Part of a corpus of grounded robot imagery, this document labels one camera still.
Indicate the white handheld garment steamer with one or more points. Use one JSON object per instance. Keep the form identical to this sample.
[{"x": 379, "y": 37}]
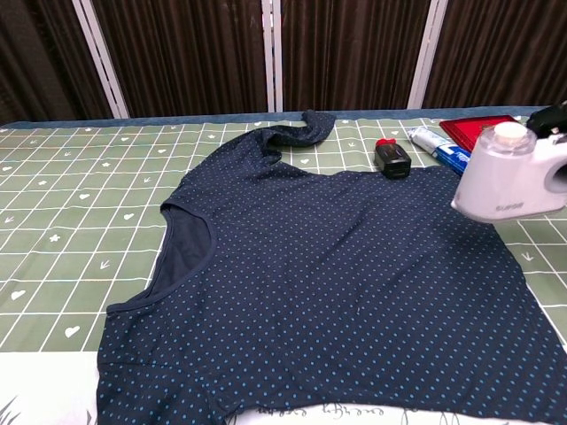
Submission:
[{"x": 496, "y": 177}]

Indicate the dark blue polka dot shirt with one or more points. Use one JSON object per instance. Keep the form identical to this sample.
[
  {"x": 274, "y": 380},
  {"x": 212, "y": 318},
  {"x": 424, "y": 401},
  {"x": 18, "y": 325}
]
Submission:
[{"x": 310, "y": 274}]

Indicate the small dark bottle red cap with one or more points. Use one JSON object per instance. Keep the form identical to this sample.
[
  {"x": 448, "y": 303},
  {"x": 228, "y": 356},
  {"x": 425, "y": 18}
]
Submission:
[{"x": 393, "y": 161}]

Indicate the blue white toothpaste tube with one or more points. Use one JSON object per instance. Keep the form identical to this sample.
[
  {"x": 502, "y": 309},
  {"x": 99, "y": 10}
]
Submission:
[{"x": 438, "y": 146}]

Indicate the dark pleated screen panel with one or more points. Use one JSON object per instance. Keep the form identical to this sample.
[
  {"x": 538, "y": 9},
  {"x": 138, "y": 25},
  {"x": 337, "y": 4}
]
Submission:
[
  {"x": 186, "y": 53},
  {"x": 345, "y": 53},
  {"x": 500, "y": 53},
  {"x": 40, "y": 57}
]

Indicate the red certificate book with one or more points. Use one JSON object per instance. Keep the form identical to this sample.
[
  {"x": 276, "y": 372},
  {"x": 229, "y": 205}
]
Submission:
[{"x": 469, "y": 128}]

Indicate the green checked tablecloth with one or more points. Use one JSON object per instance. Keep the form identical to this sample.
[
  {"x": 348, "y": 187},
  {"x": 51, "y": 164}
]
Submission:
[{"x": 66, "y": 199}]

